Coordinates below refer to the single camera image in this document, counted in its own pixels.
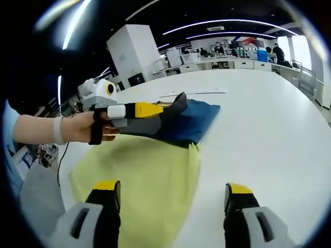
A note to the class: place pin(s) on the yellow blue dark garment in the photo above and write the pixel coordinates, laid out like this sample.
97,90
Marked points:
144,175

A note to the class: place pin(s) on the long ceiling light strip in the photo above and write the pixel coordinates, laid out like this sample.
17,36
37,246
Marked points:
76,23
59,89

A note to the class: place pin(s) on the white square pillar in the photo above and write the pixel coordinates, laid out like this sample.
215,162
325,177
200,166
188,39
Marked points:
132,49

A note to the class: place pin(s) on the person's light blue shirt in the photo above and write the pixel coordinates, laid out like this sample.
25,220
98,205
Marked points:
13,155

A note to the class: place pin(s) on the white counter with drawers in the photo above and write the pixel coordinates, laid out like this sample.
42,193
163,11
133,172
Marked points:
243,65

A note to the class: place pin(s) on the black cabinet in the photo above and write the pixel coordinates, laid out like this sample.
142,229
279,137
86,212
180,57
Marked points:
135,79

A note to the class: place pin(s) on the person's grey trousers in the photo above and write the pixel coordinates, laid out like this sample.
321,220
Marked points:
41,201

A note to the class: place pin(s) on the blue white printed box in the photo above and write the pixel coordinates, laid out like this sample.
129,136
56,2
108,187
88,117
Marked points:
26,158

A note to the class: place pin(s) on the white wristband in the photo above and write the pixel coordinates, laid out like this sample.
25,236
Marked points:
58,129

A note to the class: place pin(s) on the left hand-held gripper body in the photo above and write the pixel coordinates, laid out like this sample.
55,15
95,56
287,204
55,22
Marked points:
98,89

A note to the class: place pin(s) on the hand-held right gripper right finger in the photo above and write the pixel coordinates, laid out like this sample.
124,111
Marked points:
261,224

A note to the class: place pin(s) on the white printer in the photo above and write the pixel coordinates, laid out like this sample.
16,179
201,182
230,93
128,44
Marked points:
160,65
190,58

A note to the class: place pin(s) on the curved ceiling light strip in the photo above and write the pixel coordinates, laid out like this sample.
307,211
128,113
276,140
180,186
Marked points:
232,21
232,32

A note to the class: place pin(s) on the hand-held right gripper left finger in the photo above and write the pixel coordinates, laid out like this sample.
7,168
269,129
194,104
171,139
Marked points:
82,222

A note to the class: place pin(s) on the ceiling air vent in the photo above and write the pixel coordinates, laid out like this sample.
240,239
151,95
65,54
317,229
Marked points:
216,28

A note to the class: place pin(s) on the white template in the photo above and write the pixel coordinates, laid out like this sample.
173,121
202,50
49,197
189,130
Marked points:
214,91

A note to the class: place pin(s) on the tall white appliance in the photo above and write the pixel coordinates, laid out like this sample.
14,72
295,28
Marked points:
173,57

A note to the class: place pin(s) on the person's left hand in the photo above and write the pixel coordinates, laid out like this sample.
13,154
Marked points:
77,127

